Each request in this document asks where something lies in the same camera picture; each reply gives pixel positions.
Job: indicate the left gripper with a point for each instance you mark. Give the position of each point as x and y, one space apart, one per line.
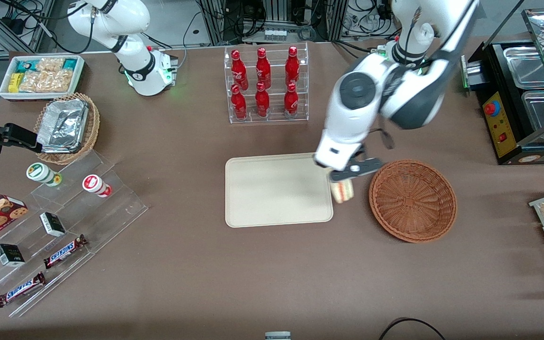
361 149

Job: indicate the triangular sandwich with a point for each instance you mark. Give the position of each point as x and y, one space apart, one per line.
343 192

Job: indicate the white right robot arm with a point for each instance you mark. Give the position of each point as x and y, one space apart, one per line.
135 71

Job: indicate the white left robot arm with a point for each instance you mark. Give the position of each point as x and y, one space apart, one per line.
357 89

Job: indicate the beige plastic tray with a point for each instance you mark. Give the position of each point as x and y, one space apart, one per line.
276 189

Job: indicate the light wicker basket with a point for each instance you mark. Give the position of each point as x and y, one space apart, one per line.
93 123

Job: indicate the round brown wicker basket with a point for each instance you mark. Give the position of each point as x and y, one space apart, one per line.
411 200

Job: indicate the green lid drink bottle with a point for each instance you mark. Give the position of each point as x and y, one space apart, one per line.
39 172

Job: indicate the aluminium foil container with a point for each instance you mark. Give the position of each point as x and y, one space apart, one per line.
62 125

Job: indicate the yellow snack pack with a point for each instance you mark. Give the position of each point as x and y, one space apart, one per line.
15 82

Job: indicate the clear rice cracker bag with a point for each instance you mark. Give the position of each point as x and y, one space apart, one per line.
50 64
45 81

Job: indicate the teal snack pack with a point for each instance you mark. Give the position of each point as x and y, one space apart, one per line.
24 66
70 64

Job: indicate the red lid drink bottle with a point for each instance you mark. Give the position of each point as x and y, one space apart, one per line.
93 184

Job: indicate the white rectangular snack bin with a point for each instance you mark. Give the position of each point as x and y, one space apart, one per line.
80 71

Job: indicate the clear acrylic bottle rack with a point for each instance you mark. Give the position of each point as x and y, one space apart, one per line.
276 118

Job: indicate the red cola bottle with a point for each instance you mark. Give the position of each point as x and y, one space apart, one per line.
262 101
291 101
238 104
263 68
292 66
239 71

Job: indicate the small black box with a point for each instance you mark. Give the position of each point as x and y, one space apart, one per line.
10 255
52 224

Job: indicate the clear acrylic step display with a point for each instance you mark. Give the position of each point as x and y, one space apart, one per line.
111 212

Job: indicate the snickers chocolate bar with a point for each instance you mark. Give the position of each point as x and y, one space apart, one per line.
21 289
64 251

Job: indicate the white power strip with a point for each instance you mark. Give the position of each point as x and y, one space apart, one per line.
275 34

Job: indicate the black hot dog machine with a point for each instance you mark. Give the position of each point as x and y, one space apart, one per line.
498 127

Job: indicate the small grey device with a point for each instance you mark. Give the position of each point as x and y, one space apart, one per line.
277 335

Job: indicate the aluminium equipment rack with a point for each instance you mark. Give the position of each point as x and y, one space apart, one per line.
276 14

